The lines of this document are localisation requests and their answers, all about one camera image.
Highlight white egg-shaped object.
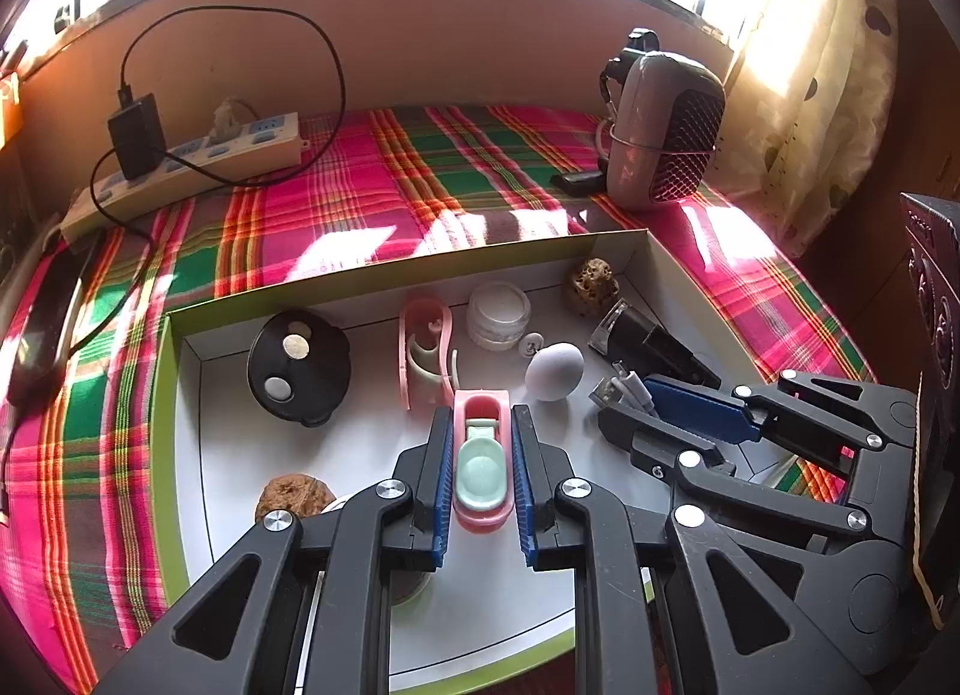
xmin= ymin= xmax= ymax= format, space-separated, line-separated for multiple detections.
xmin=525 ymin=342 xmax=584 ymax=402

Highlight holey brown nut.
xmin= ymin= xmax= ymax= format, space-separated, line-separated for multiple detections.
xmin=564 ymin=256 xmax=617 ymax=317

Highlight beige plug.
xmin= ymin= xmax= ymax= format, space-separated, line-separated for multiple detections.
xmin=210 ymin=97 xmax=242 ymax=140

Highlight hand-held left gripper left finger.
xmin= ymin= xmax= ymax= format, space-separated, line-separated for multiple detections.
xmin=94 ymin=408 xmax=455 ymax=695

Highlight white round jar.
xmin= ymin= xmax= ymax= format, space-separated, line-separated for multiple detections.
xmin=466 ymin=282 xmax=532 ymax=351

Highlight pink green plaid blanket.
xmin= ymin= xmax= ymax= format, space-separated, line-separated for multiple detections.
xmin=0 ymin=103 xmax=878 ymax=695

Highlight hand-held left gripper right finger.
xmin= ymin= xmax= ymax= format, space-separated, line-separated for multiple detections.
xmin=511 ymin=404 xmax=875 ymax=695

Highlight pink plastic clip holder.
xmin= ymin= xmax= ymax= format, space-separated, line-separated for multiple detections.
xmin=397 ymin=296 xmax=457 ymax=411

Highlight white power strip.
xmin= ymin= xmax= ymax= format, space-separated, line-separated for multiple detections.
xmin=60 ymin=112 xmax=302 ymax=242

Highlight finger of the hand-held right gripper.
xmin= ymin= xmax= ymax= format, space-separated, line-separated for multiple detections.
xmin=598 ymin=408 xmax=872 ymax=555
xmin=643 ymin=367 xmax=917 ymax=458

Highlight white USB adapter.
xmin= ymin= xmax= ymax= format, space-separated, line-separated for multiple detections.
xmin=589 ymin=374 xmax=657 ymax=415

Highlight beige cord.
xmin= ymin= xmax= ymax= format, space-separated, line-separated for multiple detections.
xmin=911 ymin=395 xmax=944 ymax=628

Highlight green white cardboard box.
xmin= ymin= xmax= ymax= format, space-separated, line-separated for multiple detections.
xmin=154 ymin=228 xmax=815 ymax=695

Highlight black smartphone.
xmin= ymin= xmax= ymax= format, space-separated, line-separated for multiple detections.
xmin=0 ymin=237 xmax=102 ymax=404

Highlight cream dotted curtain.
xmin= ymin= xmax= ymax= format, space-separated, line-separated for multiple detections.
xmin=731 ymin=0 xmax=901 ymax=257

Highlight grey mesh speaker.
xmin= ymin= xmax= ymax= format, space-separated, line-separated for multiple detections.
xmin=598 ymin=28 xmax=727 ymax=210

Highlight pink toy toilet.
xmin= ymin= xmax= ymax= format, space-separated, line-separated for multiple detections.
xmin=452 ymin=389 xmax=516 ymax=535

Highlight black round disc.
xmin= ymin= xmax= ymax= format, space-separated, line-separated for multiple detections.
xmin=247 ymin=309 xmax=353 ymax=428

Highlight black charger cable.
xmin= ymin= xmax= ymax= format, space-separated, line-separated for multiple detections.
xmin=15 ymin=5 xmax=347 ymax=396

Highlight brown walnut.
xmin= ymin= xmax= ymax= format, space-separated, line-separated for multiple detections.
xmin=255 ymin=474 xmax=335 ymax=523

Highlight black device with clear cap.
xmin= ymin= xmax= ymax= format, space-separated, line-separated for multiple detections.
xmin=589 ymin=299 xmax=721 ymax=389

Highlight small black plug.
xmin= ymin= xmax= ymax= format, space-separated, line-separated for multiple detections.
xmin=551 ymin=170 xmax=601 ymax=197

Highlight dark patterned box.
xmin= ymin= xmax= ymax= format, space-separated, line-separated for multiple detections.
xmin=900 ymin=191 xmax=960 ymax=628

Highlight black charger adapter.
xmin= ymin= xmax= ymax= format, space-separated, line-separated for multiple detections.
xmin=107 ymin=93 xmax=167 ymax=180

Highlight orange shelf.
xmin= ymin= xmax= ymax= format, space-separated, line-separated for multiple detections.
xmin=0 ymin=73 xmax=23 ymax=149

